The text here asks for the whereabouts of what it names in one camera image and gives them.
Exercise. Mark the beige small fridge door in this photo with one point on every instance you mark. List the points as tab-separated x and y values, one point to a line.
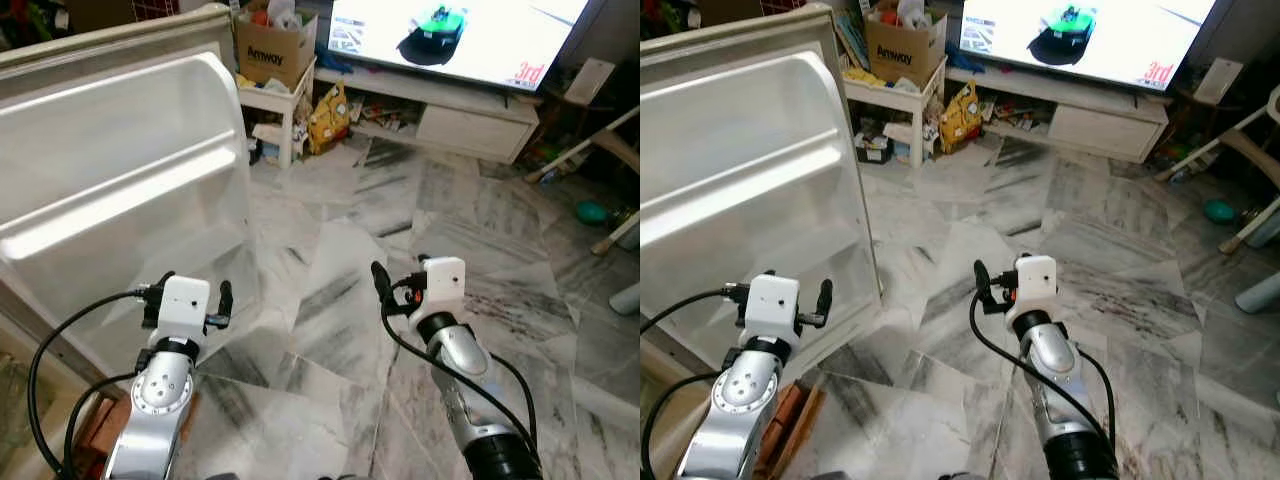
740	180
120	180

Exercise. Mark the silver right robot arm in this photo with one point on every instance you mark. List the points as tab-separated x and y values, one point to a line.
1050	360
460	365

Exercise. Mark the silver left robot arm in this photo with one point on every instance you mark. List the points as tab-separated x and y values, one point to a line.
745	395
160	400

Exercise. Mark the grey cylinder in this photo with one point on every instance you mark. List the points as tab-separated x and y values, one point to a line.
628	300
1260	293

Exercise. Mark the black storage tray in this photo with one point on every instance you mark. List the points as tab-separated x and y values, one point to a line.
875	150

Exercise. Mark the yellow bag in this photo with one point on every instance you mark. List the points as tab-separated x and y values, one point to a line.
330	120
960	115

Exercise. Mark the white television stand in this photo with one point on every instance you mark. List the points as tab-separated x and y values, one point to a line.
465	128
1095	128

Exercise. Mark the teal ball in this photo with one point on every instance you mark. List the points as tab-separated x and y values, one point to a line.
590	212
1220	211

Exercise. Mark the white side table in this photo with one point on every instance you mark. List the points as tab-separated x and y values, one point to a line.
885	95
270	98

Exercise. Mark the Amway cardboard box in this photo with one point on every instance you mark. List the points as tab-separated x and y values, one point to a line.
905	55
272	50

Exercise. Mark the flat screen television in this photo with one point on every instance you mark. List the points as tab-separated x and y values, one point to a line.
1100	40
480	40

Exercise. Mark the white paper card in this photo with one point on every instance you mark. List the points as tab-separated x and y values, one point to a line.
1218	80
590	80

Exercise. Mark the white plastic chair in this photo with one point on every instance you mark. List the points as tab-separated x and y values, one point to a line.
1260	228

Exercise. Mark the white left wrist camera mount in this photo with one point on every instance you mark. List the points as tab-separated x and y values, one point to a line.
770	305
185	305

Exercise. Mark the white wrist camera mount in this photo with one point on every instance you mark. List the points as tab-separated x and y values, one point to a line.
770	305
1038	285
445	285
185	305

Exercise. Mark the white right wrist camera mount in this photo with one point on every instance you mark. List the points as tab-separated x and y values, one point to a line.
1038	285
445	285

